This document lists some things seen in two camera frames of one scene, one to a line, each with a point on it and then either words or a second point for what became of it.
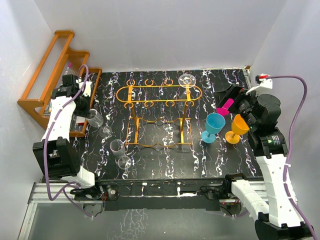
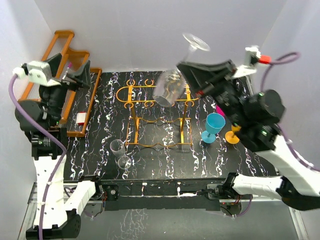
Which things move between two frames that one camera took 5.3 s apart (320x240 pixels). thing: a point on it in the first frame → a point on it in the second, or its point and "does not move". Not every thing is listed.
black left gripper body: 83,108 → 55,97
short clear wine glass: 96,120 → 170,85
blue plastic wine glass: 214,123 does not move
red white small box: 80,120 does not move
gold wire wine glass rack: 159,112 does not move
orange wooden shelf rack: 62,75 does not move
